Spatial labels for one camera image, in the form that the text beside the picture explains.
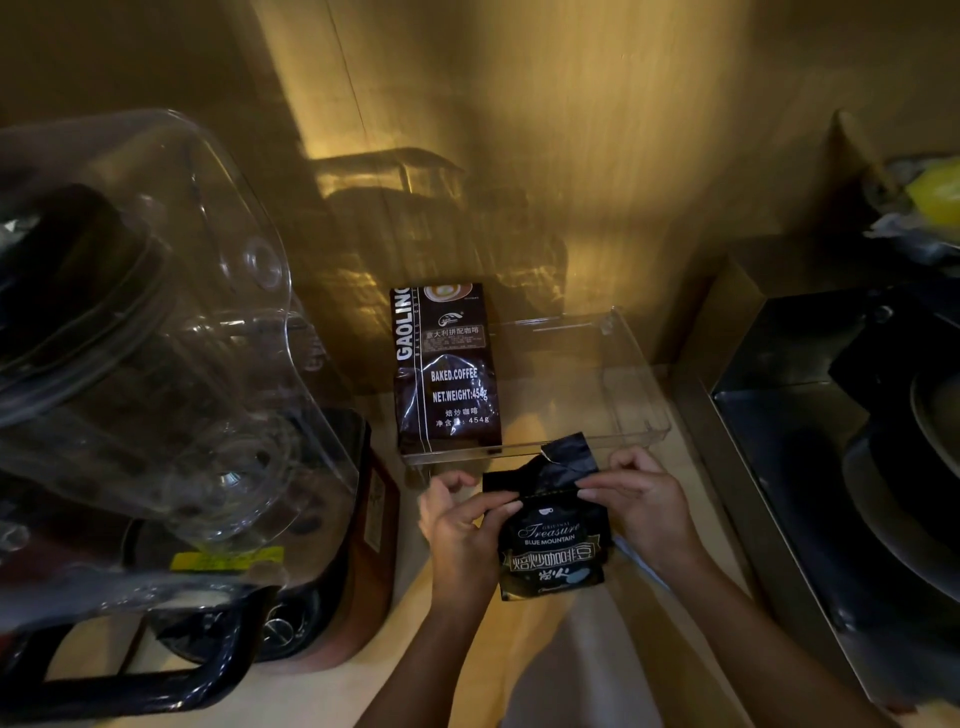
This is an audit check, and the person's left hand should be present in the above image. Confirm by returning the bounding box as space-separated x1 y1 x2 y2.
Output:
417 469 525 616

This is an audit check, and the person's right hand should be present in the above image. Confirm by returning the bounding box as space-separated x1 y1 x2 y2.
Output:
576 447 711 577

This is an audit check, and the small black coffee bag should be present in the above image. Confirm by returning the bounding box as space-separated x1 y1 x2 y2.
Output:
481 432 615 603

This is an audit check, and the person's right forearm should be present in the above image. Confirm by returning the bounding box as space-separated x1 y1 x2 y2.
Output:
660 546 901 728

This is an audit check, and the person's left forearm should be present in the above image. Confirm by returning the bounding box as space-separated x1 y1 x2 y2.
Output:
354 592 502 728

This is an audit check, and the clear plastic tray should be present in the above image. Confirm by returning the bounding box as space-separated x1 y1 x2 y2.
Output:
402 306 673 468

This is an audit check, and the tall dark coffee bag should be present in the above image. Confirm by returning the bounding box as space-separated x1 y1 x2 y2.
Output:
393 282 502 457

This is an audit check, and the dark red blender base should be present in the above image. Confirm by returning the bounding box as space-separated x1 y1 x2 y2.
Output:
120 405 402 676

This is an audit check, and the stainless steel sink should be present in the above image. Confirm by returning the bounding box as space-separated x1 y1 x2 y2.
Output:
675 240 960 714

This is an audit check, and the yellow label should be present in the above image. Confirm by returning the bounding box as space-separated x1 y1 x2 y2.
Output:
169 546 288 574

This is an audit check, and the clear plastic blender cover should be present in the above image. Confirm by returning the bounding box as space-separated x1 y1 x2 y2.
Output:
0 109 361 556

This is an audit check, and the yellow object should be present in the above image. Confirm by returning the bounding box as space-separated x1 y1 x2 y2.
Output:
904 159 960 229

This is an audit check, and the black blender handle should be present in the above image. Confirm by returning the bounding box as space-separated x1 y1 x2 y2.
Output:
0 585 280 723

